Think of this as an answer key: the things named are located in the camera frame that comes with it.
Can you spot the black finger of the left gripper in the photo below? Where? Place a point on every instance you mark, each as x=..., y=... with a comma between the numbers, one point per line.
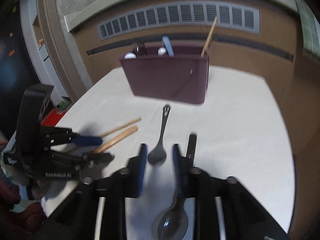
x=80, y=138
x=82, y=159

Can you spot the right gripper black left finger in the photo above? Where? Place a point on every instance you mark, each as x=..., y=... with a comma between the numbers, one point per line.
x=96, y=208

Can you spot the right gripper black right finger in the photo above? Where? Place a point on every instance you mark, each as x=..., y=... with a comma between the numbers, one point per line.
x=224, y=208

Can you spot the wooden spoon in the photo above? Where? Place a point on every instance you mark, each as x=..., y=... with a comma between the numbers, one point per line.
x=126, y=133

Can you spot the black smiley-handle spoon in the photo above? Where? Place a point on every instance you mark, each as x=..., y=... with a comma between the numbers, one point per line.
x=158, y=155

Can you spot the white ball-end utensil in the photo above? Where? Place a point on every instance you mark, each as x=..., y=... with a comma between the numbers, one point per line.
x=161, y=51

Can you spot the grey-blue plastic spoon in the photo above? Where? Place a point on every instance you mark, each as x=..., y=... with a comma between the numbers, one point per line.
x=167, y=45

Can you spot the left hand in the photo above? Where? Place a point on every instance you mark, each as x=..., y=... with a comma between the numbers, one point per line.
x=29, y=189

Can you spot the red floor mat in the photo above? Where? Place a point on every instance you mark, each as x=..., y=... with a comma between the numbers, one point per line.
x=52, y=118

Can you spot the beige tablecloth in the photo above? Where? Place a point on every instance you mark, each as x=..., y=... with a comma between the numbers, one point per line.
x=240, y=132

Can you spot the maroon plastic utensil caddy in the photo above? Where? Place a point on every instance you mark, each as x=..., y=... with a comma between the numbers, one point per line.
x=181, y=78

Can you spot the white refrigerator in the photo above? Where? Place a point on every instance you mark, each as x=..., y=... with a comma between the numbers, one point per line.
x=37, y=50

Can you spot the grey ventilation grille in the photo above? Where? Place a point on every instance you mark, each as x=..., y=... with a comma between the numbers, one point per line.
x=229, y=16

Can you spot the green checked towel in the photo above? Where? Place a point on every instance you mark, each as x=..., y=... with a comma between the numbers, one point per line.
x=310, y=29

